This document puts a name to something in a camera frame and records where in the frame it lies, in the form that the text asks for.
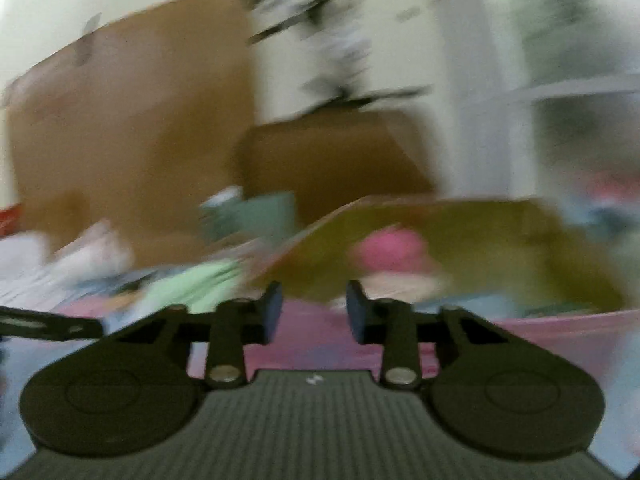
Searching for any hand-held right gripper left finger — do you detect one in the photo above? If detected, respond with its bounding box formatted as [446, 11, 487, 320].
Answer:
[117, 281, 283, 390]

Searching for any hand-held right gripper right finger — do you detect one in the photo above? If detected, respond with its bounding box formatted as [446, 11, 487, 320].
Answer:
[346, 280, 511, 391]

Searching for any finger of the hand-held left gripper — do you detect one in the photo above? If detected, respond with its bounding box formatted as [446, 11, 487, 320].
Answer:
[0, 305, 104, 342]

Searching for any light green cloth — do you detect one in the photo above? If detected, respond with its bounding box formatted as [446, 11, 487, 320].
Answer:
[141, 259, 247, 312]

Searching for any pink box with gold inside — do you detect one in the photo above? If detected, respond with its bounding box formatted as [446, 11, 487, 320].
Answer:
[250, 194, 632, 313]

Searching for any printed cartoon pig tablecloth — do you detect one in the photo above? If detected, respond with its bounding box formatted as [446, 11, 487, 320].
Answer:
[0, 270, 640, 466]

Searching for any white tissue pack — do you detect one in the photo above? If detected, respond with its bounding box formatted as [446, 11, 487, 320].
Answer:
[0, 232, 56, 308]

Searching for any pink plush toy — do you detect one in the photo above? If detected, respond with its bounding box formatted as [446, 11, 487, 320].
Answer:
[349, 226, 437, 277]

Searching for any white plastic bag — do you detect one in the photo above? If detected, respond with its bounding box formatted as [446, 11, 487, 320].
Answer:
[49, 219, 137, 282]

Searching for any teal plastic cup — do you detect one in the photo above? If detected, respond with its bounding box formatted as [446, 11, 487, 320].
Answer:
[234, 191, 299, 247]

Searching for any green drink carton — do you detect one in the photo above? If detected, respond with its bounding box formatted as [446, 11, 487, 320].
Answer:
[199, 186, 246, 245]

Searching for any brown chair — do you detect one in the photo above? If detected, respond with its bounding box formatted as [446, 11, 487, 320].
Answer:
[234, 109, 437, 226]

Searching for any large brown cardboard panel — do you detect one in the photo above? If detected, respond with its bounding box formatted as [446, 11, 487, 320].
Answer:
[4, 0, 261, 261]

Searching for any frosted window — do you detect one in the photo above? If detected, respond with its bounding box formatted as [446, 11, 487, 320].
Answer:
[480, 0, 640, 221]

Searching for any white wall charger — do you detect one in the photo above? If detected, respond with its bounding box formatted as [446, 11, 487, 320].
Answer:
[299, 5, 373, 102]

